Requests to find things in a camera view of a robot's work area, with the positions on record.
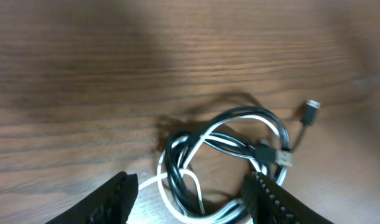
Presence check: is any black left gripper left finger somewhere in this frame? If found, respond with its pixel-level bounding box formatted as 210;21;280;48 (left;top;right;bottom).
47;172;139;224

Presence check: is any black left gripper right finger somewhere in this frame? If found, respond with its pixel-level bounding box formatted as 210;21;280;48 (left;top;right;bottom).
242;172;331;224

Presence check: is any black USB cable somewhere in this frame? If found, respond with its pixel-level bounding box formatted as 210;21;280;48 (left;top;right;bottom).
164;99;322;224

